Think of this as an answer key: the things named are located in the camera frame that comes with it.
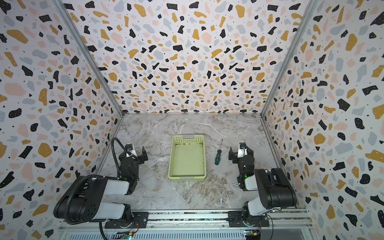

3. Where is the aluminium front rail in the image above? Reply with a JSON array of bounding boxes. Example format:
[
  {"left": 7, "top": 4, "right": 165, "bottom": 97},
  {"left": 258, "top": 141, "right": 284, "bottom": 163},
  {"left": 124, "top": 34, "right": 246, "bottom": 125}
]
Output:
[{"left": 58, "top": 208, "right": 316, "bottom": 233}]

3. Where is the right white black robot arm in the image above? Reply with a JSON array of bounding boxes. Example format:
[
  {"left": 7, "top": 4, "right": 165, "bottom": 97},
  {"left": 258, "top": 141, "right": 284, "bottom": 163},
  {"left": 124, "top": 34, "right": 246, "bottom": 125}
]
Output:
[{"left": 228, "top": 143, "right": 297, "bottom": 228}]

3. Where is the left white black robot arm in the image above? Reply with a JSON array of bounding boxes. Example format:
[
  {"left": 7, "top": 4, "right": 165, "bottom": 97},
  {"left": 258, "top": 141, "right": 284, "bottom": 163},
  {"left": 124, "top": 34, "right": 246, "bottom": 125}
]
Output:
[{"left": 54, "top": 144, "right": 148, "bottom": 228}]

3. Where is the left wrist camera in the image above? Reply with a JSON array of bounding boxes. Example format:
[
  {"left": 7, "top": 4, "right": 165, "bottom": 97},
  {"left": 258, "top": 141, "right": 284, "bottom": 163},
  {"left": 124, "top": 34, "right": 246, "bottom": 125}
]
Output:
[{"left": 125, "top": 144, "right": 138, "bottom": 159}]

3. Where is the white slotted cable duct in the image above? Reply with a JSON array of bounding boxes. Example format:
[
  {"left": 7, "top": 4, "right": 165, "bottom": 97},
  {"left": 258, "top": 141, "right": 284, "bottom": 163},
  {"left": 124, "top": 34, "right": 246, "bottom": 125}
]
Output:
[{"left": 64, "top": 230, "right": 247, "bottom": 240}]

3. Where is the light green plastic bin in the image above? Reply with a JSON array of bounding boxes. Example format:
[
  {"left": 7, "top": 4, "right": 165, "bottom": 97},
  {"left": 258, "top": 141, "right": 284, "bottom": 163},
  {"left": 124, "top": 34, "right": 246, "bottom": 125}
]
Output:
[{"left": 168, "top": 134, "right": 207, "bottom": 181}]

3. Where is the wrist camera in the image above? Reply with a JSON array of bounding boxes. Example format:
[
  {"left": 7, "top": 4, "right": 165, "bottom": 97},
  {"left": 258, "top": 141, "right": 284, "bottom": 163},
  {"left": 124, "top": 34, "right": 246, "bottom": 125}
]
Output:
[
  {"left": 238, "top": 142, "right": 248, "bottom": 158},
  {"left": 125, "top": 144, "right": 138, "bottom": 159}
]

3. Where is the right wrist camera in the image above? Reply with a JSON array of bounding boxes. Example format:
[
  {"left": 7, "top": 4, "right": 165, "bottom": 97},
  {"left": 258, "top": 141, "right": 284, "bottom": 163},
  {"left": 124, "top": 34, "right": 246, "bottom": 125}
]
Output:
[{"left": 238, "top": 142, "right": 248, "bottom": 158}]

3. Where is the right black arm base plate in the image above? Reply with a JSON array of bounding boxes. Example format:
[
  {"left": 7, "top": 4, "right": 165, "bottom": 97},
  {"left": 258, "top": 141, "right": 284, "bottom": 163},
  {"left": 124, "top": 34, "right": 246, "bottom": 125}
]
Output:
[{"left": 228, "top": 211, "right": 270, "bottom": 228}]

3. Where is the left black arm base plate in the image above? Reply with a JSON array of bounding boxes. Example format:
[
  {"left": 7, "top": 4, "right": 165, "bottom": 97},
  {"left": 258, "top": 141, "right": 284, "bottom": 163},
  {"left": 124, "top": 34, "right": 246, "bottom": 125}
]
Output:
[{"left": 104, "top": 212, "right": 149, "bottom": 231}]

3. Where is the green handled screwdriver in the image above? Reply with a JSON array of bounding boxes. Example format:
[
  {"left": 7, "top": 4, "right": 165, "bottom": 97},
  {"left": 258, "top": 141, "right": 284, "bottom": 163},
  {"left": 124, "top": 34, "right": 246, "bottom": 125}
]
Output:
[{"left": 215, "top": 139, "right": 223, "bottom": 166}]

